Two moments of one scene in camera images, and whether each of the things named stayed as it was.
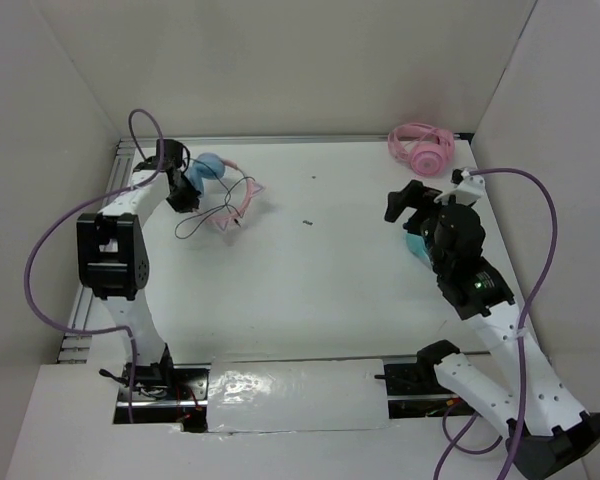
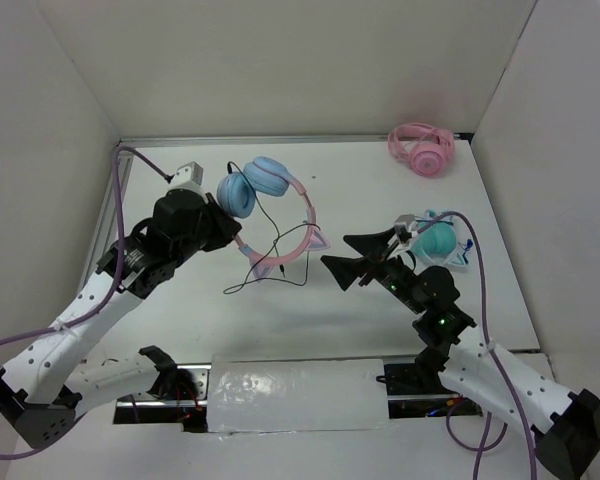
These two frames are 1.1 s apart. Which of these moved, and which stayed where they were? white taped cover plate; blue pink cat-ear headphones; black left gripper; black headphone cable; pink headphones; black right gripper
Moved: blue pink cat-ear headphones; black right gripper; black left gripper; black headphone cable
Stayed: white taped cover plate; pink headphones
